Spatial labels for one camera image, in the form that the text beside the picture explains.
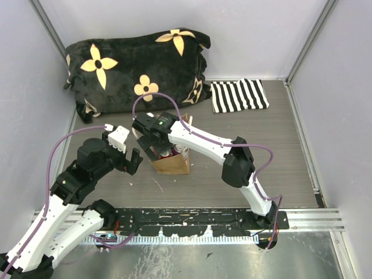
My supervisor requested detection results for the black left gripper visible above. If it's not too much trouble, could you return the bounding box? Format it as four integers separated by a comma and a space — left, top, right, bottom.
93, 131, 144, 181

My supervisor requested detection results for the red cola can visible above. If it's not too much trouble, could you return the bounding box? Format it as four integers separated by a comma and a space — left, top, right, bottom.
159, 149, 173, 159

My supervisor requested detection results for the watermelon print canvas bag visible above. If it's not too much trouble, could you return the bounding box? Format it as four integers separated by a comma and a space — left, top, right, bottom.
132, 113, 194, 175

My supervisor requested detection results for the purple soda can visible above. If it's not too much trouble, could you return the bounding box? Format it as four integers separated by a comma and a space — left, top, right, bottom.
172, 145, 189, 158

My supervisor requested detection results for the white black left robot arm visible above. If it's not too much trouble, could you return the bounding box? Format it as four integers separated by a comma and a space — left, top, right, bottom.
1, 124, 142, 278

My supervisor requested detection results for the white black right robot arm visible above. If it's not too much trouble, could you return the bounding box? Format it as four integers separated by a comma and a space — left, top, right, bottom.
132, 112, 277, 229

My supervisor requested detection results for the black floral plush blanket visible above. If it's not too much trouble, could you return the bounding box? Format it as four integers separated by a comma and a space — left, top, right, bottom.
64, 28, 211, 123

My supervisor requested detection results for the black white striped cloth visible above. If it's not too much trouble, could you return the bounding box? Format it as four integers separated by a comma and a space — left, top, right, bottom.
210, 78, 270, 113

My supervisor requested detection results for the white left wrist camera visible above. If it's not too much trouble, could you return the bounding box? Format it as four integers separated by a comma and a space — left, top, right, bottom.
108, 126, 130, 154

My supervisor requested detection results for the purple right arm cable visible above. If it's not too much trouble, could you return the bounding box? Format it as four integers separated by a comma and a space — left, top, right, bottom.
131, 92, 283, 251

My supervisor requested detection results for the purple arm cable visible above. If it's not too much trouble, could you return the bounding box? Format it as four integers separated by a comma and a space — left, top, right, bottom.
131, 92, 283, 251
0, 124, 116, 278

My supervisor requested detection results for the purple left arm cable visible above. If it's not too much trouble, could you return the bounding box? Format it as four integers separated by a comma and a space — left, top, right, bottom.
0, 124, 116, 278

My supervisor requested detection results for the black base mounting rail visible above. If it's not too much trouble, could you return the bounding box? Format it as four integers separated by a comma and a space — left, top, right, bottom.
100, 208, 273, 237

